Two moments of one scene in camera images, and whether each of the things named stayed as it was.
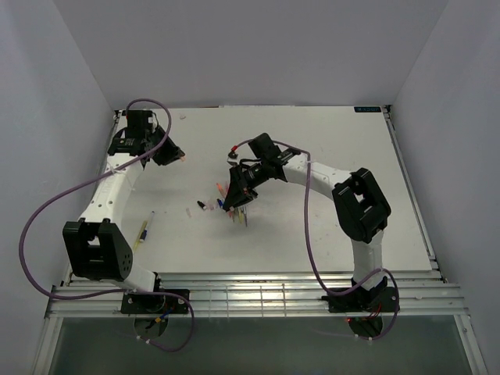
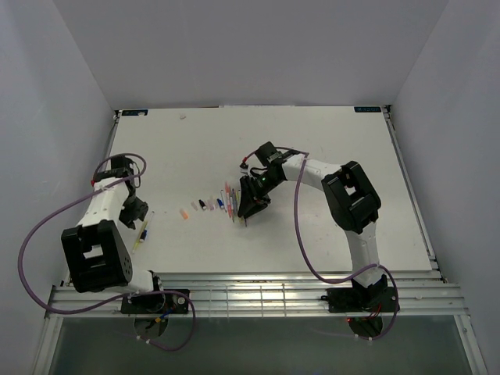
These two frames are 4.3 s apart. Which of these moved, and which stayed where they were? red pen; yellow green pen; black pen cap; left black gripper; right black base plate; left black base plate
Moved: red pen; left black gripper
Stayed: left black base plate; right black base plate; black pen cap; yellow green pen
